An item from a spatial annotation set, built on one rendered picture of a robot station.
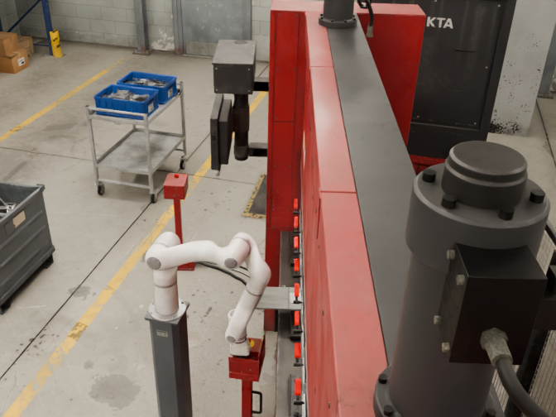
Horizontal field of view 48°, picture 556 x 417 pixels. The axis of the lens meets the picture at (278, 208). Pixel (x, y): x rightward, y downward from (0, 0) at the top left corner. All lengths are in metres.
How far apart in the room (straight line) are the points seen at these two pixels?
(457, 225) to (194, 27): 9.75
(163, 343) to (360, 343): 2.24
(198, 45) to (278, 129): 6.80
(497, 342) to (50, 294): 4.63
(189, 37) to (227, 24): 0.70
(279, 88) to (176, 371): 1.68
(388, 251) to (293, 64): 2.32
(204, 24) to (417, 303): 9.60
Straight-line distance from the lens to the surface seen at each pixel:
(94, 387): 4.40
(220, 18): 10.26
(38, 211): 5.25
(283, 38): 3.61
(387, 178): 1.78
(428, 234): 0.83
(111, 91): 6.37
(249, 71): 3.83
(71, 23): 11.47
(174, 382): 3.54
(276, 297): 3.37
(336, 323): 1.25
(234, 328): 3.08
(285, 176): 3.93
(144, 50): 10.71
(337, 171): 1.79
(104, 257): 5.53
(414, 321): 0.93
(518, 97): 8.17
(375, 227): 1.55
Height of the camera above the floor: 3.11
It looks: 31 degrees down
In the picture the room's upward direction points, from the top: 2 degrees clockwise
